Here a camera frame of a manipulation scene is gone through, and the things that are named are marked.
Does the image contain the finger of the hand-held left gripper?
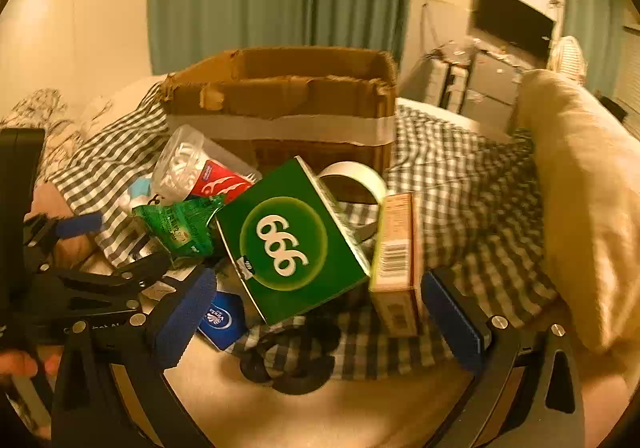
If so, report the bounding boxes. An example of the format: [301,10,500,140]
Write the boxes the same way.
[24,212,105,251]
[30,251,173,301]

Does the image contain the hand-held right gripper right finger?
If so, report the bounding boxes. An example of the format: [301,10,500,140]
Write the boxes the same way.
[420,268,586,448]

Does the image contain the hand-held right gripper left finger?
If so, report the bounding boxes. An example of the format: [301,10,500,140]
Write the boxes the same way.
[50,267,218,448]

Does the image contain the green snack packet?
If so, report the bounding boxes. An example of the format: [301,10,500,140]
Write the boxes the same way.
[132,194,227,259]

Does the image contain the beige medicine box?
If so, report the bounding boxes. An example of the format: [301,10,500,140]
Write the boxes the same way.
[369,192,426,336]

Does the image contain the green medicine box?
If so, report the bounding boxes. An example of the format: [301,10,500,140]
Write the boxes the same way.
[214,155,373,326]

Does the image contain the torn cardboard box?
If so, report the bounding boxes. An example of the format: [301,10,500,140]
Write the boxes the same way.
[159,46,401,204]

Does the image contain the person's left hand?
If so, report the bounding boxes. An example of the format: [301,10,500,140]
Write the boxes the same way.
[0,348,63,379]

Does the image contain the blue tissue packet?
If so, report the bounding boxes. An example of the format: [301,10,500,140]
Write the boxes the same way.
[197,291,248,351]

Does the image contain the light blue small object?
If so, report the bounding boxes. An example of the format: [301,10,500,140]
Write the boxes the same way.
[117,175,153,214]

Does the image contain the floral printed sheet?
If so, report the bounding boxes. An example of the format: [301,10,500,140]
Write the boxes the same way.
[0,88,116,179]

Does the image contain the clear jar of floss picks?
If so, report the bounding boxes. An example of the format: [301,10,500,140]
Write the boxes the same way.
[150,124,263,204]

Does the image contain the grey checked blanket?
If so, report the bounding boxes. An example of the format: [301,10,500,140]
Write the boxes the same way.
[47,83,561,381]

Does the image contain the black looped clip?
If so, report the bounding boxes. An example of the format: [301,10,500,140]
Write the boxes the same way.
[239,318,343,396]

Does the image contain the white tape roll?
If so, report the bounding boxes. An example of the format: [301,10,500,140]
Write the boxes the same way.
[317,161,388,249]

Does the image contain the beige pillow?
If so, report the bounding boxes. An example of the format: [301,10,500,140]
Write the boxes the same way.
[515,69,640,354]

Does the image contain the white suitcase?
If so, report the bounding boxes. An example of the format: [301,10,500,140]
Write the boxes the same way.
[425,58,468,112]

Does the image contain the grey fridge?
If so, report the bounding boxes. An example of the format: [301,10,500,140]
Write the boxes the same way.
[460,51,526,129]

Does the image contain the white fan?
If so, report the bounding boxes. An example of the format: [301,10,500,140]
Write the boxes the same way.
[547,36,588,86]

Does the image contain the black television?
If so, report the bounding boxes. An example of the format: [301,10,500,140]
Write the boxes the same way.
[472,0,557,63]

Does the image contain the narrow green curtain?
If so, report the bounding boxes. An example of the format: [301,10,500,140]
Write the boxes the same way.
[562,0,628,99]

